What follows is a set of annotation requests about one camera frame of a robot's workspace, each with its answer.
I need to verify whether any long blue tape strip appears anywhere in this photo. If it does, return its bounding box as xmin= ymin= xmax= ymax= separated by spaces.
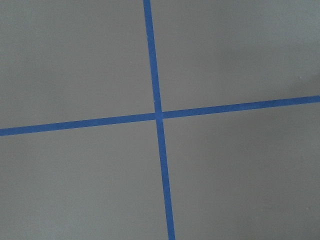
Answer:
xmin=143 ymin=0 xmax=176 ymax=240

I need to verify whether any crossing blue tape strip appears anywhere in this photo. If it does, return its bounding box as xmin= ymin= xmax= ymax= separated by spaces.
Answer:
xmin=0 ymin=95 xmax=320 ymax=137

